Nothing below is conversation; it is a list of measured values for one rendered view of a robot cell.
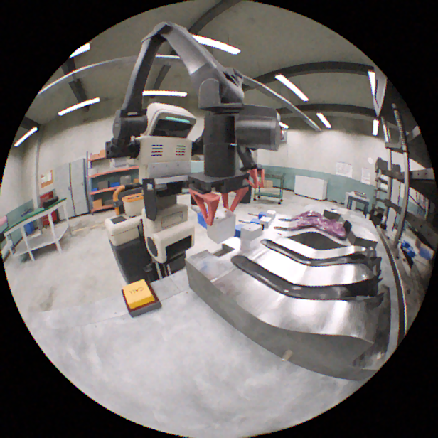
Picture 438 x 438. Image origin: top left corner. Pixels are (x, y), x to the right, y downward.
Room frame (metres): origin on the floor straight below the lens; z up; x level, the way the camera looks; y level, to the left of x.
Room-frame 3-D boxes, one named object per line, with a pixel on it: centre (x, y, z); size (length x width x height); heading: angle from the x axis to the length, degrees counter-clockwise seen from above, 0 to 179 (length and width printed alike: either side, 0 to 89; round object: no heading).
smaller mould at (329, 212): (0.70, -0.78, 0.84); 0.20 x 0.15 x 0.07; 41
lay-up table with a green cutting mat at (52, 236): (0.75, 4.15, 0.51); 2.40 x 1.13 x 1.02; 127
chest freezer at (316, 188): (5.94, -4.31, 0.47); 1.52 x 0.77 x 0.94; 33
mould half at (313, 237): (0.45, -0.40, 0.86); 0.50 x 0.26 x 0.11; 59
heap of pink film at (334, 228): (0.45, -0.40, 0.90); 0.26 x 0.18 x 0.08; 59
